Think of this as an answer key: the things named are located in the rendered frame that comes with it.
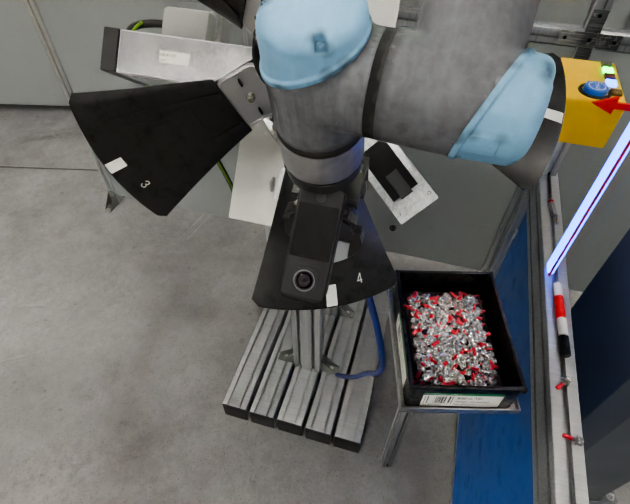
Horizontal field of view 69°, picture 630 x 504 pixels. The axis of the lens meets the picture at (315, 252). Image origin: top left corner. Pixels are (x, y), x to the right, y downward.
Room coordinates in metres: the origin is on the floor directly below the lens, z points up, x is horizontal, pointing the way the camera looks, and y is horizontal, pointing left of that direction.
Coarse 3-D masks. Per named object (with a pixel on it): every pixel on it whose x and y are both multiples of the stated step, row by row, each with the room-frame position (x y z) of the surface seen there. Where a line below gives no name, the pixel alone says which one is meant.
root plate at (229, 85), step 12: (240, 72) 0.62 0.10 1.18; (252, 72) 0.62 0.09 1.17; (228, 84) 0.62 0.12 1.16; (252, 84) 0.62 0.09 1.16; (228, 96) 0.62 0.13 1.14; (240, 96) 0.62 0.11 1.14; (264, 96) 0.63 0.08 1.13; (240, 108) 0.62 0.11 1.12; (252, 108) 0.62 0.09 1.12; (264, 108) 0.63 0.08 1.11; (252, 120) 0.63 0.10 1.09
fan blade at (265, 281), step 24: (288, 192) 0.49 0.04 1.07; (360, 216) 0.51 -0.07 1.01; (288, 240) 0.44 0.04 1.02; (264, 264) 0.41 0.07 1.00; (336, 264) 0.44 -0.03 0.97; (360, 264) 0.45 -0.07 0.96; (384, 264) 0.46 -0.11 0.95; (264, 288) 0.39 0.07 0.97; (336, 288) 0.41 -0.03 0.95; (360, 288) 0.42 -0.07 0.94; (384, 288) 0.43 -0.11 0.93
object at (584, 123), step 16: (576, 64) 0.85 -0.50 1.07; (592, 64) 0.85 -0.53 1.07; (576, 80) 0.79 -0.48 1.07; (592, 80) 0.79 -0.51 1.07; (576, 96) 0.74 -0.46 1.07; (592, 96) 0.73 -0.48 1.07; (608, 96) 0.73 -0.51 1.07; (576, 112) 0.73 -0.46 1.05; (592, 112) 0.72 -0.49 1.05; (576, 128) 0.72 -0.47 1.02; (592, 128) 0.72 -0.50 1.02; (608, 128) 0.71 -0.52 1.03; (592, 144) 0.71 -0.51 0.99
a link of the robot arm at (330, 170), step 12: (360, 144) 0.32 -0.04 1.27; (288, 156) 0.32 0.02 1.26; (300, 156) 0.31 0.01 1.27; (336, 156) 0.30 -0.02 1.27; (348, 156) 0.31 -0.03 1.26; (360, 156) 0.33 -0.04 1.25; (288, 168) 0.33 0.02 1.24; (300, 168) 0.31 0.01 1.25; (312, 168) 0.31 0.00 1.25; (324, 168) 0.30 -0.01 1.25; (336, 168) 0.31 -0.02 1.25; (348, 168) 0.31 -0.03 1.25; (312, 180) 0.31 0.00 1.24; (324, 180) 0.31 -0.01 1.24; (336, 180) 0.31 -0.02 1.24
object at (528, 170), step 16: (560, 64) 0.62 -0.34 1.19; (560, 80) 0.59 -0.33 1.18; (560, 96) 0.56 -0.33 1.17; (544, 128) 0.51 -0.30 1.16; (560, 128) 0.51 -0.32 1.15; (544, 144) 0.49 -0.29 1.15; (528, 160) 0.47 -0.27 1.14; (544, 160) 0.47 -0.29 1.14; (512, 176) 0.45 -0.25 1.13; (528, 176) 0.45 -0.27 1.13
